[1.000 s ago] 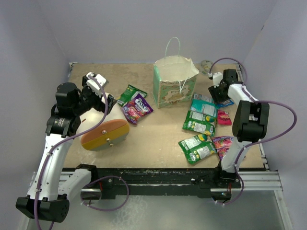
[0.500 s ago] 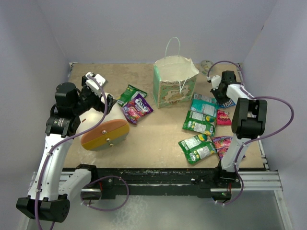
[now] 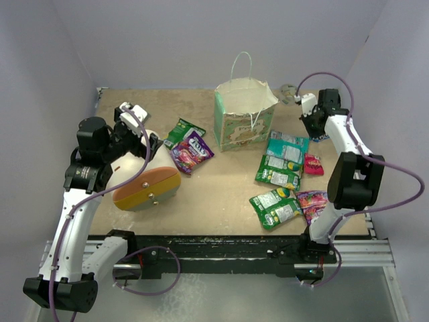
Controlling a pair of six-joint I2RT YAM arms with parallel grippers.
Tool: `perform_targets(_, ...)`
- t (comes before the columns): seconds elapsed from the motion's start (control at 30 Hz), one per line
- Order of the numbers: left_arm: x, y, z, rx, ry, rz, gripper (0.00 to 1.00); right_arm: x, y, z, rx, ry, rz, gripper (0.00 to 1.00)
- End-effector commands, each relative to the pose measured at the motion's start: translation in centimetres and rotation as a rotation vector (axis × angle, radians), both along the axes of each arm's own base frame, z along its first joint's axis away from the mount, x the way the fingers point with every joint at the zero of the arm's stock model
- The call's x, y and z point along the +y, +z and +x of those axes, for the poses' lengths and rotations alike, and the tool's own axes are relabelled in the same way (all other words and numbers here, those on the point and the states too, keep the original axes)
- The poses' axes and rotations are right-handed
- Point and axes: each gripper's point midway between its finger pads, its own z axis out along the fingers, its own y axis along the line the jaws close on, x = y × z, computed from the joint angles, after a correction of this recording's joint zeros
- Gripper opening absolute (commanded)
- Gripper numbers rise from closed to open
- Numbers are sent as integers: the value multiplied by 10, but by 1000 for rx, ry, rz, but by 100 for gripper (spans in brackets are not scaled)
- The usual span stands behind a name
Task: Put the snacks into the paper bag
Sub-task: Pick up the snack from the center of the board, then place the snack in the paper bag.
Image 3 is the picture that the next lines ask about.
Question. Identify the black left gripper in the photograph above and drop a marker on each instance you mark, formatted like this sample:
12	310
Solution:
139	149

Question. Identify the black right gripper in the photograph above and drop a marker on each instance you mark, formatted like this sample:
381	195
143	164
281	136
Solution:
305	120

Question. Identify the teal snack packet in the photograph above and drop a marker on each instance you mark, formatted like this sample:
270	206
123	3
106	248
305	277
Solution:
287	147

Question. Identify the red candy packet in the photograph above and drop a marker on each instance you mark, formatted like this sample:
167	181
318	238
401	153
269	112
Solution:
312	165

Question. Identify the green paper gift bag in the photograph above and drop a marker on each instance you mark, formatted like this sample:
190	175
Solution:
243	110

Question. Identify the blue M&M's candy packet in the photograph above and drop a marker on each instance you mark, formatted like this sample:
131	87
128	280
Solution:
320	138

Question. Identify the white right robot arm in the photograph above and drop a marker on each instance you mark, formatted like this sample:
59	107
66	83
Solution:
355	181

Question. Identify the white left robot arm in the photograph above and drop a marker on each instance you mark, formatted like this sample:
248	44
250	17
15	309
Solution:
67	280

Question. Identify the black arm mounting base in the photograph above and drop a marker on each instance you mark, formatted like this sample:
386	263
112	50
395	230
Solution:
222	254

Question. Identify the purple Fox's bag left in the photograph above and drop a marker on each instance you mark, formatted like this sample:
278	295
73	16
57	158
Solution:
190	152

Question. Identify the purple fox's bag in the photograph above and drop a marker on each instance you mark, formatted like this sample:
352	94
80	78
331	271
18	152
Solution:
312	204
190	152

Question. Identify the purple Fox's bag right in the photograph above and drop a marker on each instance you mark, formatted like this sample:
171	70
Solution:
312	204

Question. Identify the green snack packet left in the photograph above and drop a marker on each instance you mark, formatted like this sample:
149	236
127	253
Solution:
180	132

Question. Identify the green snack packet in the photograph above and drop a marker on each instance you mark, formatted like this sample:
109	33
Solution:
276	207
280	172
180	132

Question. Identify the white orange toy drawer box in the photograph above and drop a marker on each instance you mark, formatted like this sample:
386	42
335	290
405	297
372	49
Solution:
157	183

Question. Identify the clear tape roll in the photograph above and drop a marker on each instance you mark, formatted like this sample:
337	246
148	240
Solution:
288	94

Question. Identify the green snack packet upper right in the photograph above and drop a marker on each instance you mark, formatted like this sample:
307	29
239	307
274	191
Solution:
280	172

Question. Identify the green snack packet lower right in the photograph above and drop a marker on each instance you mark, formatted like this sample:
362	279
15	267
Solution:
276	207

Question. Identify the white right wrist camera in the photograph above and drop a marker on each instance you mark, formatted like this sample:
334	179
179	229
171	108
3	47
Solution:
307	102

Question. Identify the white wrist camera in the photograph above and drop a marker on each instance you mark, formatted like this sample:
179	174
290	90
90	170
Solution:
307	102
133	116

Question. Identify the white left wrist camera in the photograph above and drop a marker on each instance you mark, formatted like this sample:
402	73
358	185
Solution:
133	116

